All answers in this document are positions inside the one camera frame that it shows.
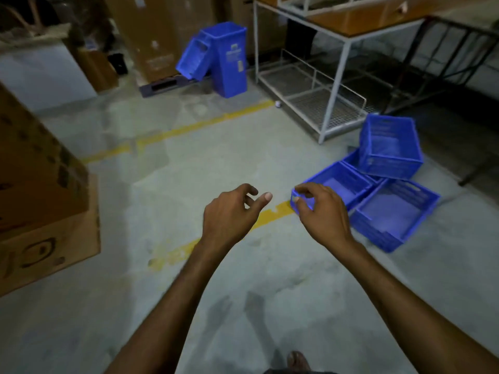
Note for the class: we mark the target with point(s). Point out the person's right hand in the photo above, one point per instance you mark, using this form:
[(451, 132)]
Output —
[(325, 218)]

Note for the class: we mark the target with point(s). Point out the person's left hand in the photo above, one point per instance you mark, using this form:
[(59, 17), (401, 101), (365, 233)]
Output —
[(224, 220)]

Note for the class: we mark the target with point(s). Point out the person's right thumb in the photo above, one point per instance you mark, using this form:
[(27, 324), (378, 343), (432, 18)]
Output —
[(300, 212)]

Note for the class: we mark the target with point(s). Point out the person's left middle finger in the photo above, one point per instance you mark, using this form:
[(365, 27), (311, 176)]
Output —
[(249, 200)]

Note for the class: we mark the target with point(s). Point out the person's left thumb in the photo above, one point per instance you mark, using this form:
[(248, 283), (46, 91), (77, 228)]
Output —
[(262, 201)]

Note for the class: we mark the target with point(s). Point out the person's left forearm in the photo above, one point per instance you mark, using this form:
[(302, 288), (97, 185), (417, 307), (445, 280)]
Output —
[(171, 311)]

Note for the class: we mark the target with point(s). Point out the person's right forearm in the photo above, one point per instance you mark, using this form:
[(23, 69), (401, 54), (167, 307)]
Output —
[(405, 311)]

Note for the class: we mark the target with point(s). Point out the blue plastic crate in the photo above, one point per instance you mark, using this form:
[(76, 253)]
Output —
[(351, 158), (390, 149), (193, 58), (393, 214), (343, 185)]

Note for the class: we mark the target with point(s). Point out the tall blue plastic bin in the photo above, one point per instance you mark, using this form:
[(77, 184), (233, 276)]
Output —
[(230, 60)]

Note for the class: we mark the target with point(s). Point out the dark pallet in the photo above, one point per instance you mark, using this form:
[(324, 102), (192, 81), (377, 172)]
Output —
[(163, 86)]

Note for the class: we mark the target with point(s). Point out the person's foot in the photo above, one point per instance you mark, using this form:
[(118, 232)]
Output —
[(298, 362)]

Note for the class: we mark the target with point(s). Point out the black metal leg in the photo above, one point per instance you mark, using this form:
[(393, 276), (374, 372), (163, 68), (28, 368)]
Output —
[(479, 171)]

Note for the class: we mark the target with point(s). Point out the small black container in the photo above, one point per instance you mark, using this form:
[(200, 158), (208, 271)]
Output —
[(118, 64)]

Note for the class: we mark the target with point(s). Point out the tall brown cardboard box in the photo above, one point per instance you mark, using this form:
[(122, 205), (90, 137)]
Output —
[(156, 31)]

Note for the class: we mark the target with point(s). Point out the small brown cardboard box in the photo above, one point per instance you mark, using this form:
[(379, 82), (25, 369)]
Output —
[(97, 70)]

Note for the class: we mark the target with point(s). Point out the large printed cardboard box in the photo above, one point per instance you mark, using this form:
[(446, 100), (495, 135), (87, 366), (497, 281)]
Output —
[(35, 167), (50, 249)]

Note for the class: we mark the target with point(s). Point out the grey white block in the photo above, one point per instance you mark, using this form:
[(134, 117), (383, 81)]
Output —
[(43, 73)]

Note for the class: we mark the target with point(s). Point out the white metal frame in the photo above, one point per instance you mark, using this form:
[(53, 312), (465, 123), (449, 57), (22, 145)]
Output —
[(312, 3)]

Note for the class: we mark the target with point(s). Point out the white frame wooden top table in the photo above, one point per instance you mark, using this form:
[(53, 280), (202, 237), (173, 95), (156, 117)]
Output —
[(370, 19)]

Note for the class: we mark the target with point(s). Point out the black metal frame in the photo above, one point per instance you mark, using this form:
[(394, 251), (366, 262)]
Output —
[(440, 58)]

